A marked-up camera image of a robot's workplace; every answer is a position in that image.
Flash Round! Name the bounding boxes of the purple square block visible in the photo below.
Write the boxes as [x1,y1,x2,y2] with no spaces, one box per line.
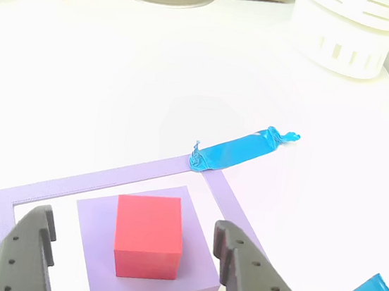
[66,173,232,291]

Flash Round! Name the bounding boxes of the small red cube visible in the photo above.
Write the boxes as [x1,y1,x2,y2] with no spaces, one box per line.
[109,190,190,285]

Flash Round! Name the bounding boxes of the twisted blue tape strip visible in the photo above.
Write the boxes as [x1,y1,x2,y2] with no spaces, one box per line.
[187,116,303,185]

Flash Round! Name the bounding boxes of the white filament spool stack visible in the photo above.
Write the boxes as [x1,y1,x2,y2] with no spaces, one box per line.
[283,0,389,84]

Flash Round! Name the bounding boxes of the purple square frame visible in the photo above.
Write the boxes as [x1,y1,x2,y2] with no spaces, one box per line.
[0,130,282,286]

